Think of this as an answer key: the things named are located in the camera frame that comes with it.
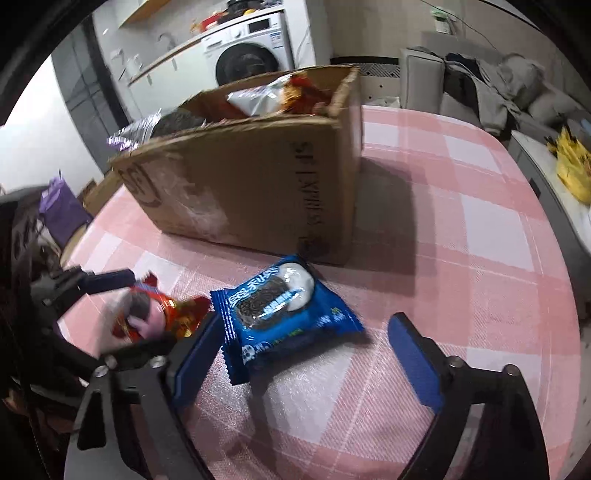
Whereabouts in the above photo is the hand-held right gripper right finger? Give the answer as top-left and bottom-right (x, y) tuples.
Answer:
(388, 312), (551, 480)

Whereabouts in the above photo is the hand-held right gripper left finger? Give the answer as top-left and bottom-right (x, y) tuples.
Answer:
(65, 313), (223, 480)

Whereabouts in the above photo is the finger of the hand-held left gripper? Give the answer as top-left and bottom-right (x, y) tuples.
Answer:
(60, 270), (136, 296)
(99, 336), (178, 365)

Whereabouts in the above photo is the red cookie packet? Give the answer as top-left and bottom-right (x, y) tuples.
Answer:
(111, 272), (215, 344)

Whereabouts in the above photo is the blue cookie packet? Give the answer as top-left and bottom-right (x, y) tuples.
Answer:
(210, 254), (365, 386)

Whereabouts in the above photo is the purple and silver snack packet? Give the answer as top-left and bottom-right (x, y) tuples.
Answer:
(107, 113), (206, 151)

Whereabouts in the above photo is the brown cardboard box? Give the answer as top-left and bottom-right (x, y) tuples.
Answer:
(108, 65), (365, 266)

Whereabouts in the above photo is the white snack bag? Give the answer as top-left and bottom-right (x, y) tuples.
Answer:
(226, 76), (296, 116)

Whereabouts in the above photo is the red snack packet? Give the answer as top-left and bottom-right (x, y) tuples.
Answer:
(288, 74), (333, 114)

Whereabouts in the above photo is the purple bag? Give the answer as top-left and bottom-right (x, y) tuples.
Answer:
(39, 178), (93, 250)

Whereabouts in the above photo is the pink checked tablecloth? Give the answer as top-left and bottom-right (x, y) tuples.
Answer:
(60, 104), (580, 480)

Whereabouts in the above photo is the grey coffee table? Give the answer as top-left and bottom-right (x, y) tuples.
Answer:
(508, 117), (591, 324)

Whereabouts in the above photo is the white kitchen counter cabinet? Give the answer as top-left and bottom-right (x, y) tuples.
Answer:
(127, 32), (218, 121)

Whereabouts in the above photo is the yellow bag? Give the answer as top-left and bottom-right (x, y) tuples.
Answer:
(547, 127), (591, 204)

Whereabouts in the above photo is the red box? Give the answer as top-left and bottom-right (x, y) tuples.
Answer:
(191, 14), (222, 33)

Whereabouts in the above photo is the dark clothes pile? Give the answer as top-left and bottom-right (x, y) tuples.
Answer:
(443, 53), (527, 137)

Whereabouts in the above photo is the grey sofa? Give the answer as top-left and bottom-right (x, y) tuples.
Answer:
(399, 46), (587, 139)

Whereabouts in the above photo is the white washing machine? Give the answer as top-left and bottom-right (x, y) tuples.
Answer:
(201, 10), (296, 88)

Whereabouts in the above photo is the black patterned panel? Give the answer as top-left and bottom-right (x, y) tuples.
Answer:
(330, 56), (402, 104)

